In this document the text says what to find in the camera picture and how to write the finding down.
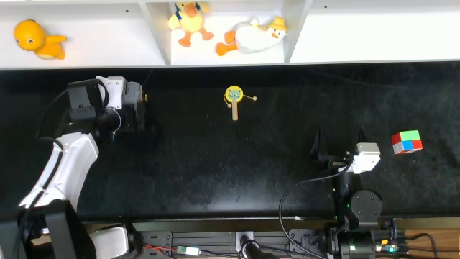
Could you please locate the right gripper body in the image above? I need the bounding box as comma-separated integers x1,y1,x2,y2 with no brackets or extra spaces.
315,153,352,173

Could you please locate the grey and yellow toy truck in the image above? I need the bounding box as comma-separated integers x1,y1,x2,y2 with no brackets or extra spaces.
124,80,149,112

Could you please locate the yellow rubber duck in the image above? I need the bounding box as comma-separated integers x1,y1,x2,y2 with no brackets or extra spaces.
13,18,68,61

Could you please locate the many-coloured puzzle cube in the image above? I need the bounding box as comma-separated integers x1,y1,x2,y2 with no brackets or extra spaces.
390,129,424,155

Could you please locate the yellow wooden rattle drum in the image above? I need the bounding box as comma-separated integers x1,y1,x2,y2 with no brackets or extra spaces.
223,85,259,122

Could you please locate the white plush duck yellow hat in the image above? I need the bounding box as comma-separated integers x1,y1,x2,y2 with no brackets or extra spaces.
215,16,289,58

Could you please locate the white shelf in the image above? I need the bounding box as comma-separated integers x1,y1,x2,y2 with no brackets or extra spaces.
0,0,460,71

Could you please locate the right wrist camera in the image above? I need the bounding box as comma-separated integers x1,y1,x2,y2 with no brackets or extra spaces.
346,142,382,176

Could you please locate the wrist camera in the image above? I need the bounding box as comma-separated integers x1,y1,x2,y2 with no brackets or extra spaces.
346,142,382,176
95,75,128,110

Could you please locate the black cable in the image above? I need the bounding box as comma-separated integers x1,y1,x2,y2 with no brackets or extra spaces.
34,77,111,142
277,161,355,259

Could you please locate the mounting rail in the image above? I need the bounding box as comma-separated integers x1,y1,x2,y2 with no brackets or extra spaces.
80,217,441,259

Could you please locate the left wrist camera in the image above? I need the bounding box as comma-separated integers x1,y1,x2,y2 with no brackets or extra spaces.
95,75,128,110

